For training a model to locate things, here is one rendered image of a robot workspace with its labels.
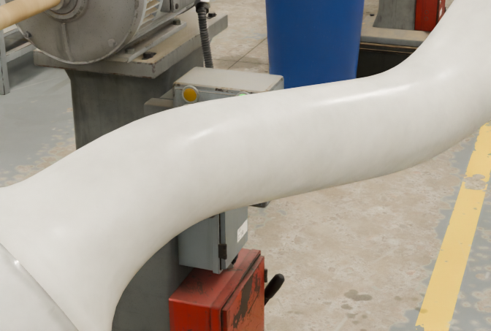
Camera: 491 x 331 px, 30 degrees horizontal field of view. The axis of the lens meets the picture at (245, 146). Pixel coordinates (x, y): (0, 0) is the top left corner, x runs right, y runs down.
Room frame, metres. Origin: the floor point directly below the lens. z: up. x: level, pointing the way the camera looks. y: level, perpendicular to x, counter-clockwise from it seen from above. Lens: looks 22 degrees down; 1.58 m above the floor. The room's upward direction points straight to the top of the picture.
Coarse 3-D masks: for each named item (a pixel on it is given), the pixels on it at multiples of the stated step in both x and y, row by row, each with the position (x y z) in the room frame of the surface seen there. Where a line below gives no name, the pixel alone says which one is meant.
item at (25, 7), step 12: (24, 0) 1.34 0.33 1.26; (36, 0) 1.36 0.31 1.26; (48, 0) 1.39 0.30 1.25; (60, 0) 1.42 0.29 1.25; (0, 12) 1.28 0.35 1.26; (12, 12) 1.30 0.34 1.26; (24, 12) 1.33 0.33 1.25; (36, 12) 1.36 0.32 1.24; (0, 24) 1.27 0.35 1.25; (12, 24) 1.31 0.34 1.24
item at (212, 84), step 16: (176, 80) 1.40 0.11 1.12; (192, 80) 1.40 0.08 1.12; (208, 80) 1.40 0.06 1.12; (224, 80) 1.40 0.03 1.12; (240, 80) 1.39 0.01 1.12; (256, 80) 1.39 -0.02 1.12; (272, 80) 1.39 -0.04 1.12; (176, 96) 1.38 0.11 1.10; (208, 96) 1.36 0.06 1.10; (224, 96) 1.35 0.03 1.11
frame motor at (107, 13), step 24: (72, 0) 1.44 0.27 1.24; (96, 0) 1.44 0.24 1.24; (120, 0) 1.43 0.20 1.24; (144, 0) 1.46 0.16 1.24; (168, 0) 1.53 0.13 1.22; (192, 0) 1.61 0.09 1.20; (24, 24) 1.49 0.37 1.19; (48, 24) 1.47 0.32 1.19; (72, 24) 1.46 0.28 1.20; (96, 24) 1.44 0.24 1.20; (120, 24) 1.44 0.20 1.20; (144, 24) 1.51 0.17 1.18; (168, 24) 1.70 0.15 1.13; (48, 48) 1.48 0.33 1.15; (72, 48) 1.46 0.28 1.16; (96, 48) 1.45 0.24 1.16; (120, 48) 1.45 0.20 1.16; (144, 48) 1.56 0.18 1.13
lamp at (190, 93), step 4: (184, 88) 1.37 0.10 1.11; (188, 88) 1.37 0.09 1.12; (192, 88) 1.37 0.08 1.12; (196, 88) 1.37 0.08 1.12; (184, 92) 1.37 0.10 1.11; (188, 92) 1.37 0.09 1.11; (192, 92) 1.37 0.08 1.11; (196, 92) 1.37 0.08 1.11; (184, 96) 1.37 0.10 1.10; (188, 96) 1.37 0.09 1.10; (192, 96) 1.37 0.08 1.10; (196, 96) 1.37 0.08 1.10; (188, 100) 1.37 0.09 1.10; (192, 100) 1.37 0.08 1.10; (196, 100) 1.37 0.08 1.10
